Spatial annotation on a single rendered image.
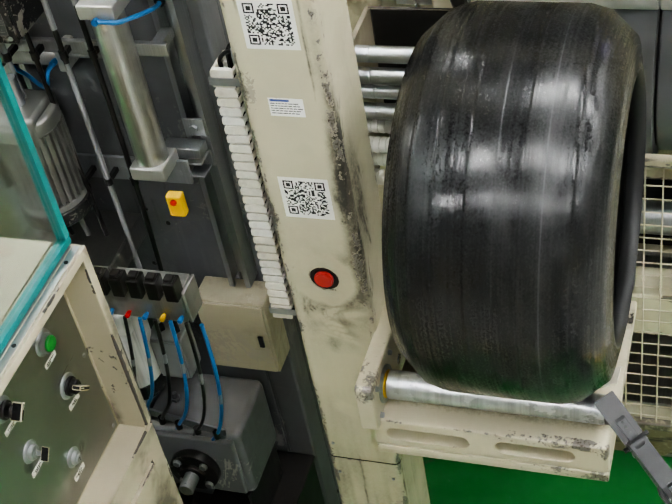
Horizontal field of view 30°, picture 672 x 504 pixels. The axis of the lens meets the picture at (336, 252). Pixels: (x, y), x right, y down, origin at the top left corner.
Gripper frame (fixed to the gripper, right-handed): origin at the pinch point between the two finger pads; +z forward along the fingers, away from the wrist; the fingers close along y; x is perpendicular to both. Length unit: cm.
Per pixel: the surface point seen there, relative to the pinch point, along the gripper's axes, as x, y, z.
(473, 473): -28, 120, 30
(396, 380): -22.8, 14.0, 26.3
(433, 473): -35, 119, 35
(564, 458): -8.9, 21.8, 3.7
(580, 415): -3.4, 14.6, 6.2
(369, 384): -26.1, 9.6, 26.9
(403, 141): -2.3, -26.3, 38.9
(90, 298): -50, -15, 53
